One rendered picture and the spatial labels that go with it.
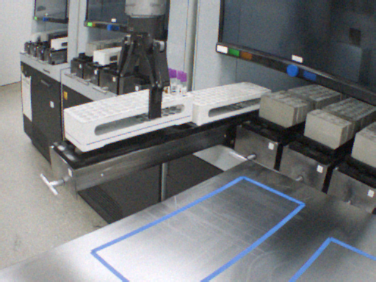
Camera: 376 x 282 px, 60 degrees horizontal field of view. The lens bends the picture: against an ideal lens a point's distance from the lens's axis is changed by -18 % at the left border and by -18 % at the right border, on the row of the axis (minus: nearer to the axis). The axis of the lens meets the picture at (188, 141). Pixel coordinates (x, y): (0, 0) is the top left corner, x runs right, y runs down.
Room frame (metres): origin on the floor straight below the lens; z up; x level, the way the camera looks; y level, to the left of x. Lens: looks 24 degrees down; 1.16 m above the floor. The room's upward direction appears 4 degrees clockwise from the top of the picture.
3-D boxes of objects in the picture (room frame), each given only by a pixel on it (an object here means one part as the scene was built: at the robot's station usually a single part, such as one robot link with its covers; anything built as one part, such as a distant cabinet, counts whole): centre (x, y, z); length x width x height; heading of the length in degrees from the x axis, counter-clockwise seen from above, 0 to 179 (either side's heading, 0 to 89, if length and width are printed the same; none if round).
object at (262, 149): (1.10, -0.40, 0.78); 0.73 x 0.14 x 0.09; 133
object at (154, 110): (0.79, 0.07, 0.90); 0.03 x 0.01 x 0.07; 134
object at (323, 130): (0.83, -0.33, 0.85); 0.12 x 0.02 x 0.06; 43
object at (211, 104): (1.02, -0.10, 0.83); 0.30 x 0.10 x 0.06; 133
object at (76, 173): (0.90, 0.03, 0.78); 0.73 x 0.14 x 0.09; 133
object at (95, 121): (0.81, 0.13, 0.86); 0.30 x 0.10 x 0.06; 134
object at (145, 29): (0.83, 0.11, 1.04); 0.08 x 0.07 x 0.09; 44
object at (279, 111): (0.94, -0.23, 0.85); 0.12 x 0.02 x 0.06; 44
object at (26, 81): (2.25, 1.15, 0.43); 0.27 x 0.02 x 0.36; 43
